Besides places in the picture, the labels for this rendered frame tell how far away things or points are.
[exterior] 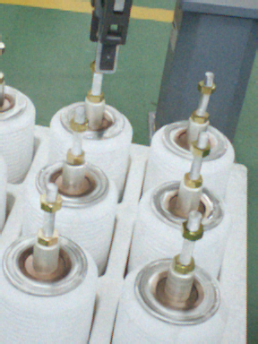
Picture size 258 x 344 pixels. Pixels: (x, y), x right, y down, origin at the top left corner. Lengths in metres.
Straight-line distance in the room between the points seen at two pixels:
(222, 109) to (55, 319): 0.61
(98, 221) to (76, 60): 0.79
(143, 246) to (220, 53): 0.45
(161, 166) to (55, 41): 0.77
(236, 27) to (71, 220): 0.49
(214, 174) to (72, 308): 0.26
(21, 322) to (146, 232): 0.16
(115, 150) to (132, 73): 0.65
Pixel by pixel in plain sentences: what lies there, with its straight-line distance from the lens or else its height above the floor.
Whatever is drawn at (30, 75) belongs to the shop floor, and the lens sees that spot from 1.40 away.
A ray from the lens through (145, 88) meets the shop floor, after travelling 1.40.
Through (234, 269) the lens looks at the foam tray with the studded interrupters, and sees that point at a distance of 0.78.
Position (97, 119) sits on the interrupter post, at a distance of 0.81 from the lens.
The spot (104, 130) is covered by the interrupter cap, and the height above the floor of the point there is 0.25.
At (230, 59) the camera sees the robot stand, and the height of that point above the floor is 0.21.
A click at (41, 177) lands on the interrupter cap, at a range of 0.73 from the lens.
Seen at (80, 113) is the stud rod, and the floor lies 0.34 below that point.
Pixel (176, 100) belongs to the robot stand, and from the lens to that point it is 1.14.
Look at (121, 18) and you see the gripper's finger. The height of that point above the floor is 0.42.
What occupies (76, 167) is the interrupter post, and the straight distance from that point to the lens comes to 0.70.
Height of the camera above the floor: 0.71
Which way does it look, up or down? 34 degrees down
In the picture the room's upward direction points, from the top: 8 degrees clockwise
